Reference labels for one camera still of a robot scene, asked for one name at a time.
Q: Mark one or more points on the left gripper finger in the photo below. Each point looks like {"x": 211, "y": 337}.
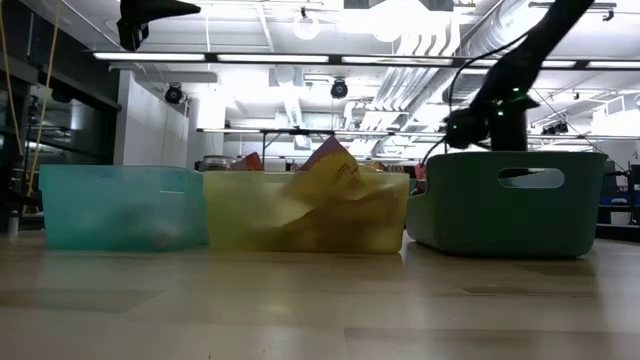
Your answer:
{"x": 165, "y": 14}
{"x": 165, "y": 4}

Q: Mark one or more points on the silver soda can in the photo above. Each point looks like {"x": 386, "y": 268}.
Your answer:
{"x": 215, "y": 164}

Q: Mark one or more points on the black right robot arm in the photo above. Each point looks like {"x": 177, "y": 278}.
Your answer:
{"x": 530, "y": 55}

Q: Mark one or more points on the black spot lamp cluster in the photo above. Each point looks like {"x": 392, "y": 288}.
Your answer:
{"x": 555, "y": 129}

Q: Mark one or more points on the black ceiling spot lamp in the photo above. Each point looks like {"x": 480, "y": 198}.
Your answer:
{"x": 173, "y": 94}
{"x": 339, "y": 89}

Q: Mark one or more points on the dark green plastic bin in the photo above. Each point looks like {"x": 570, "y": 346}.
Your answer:
{"x": 465, "y": 215}

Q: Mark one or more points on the red background object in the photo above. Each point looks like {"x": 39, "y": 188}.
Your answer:
{"x": 421, "y": 172}

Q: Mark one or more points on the long ceiling light strip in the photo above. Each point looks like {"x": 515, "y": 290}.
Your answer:
{"x": 272, "y": 58}

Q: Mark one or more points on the black ceiling track fixture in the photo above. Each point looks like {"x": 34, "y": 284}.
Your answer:
{"x": 540, "y": 5}

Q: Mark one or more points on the blue background object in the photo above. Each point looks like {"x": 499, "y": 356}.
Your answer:
{"x": 622, "y": 199}

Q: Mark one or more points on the round white ceiling lamp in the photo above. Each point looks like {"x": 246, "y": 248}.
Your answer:
{"x": 306, "y": 28}

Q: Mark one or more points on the orange background object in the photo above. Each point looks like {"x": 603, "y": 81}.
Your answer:
{"x": 254, "y": 162}

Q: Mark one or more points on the light teal translucent bin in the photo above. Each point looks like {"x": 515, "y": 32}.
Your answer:
{"x": 100, "y": 205}

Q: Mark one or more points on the yellow translucent bin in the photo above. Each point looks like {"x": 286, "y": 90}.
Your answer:
{"x": 245, "y": 205}

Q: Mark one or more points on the small white cylinder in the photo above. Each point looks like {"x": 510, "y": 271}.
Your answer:
{"x": 13, "y": 225}

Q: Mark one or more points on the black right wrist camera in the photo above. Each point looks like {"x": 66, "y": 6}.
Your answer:
{"x": 465, "y": 129}

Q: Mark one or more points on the silver ventilation duct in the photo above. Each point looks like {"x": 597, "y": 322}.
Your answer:
{"x": 500, "y": 20}

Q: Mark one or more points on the black metal table frame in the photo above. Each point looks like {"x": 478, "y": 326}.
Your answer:
{"x": 300, "y": 132}

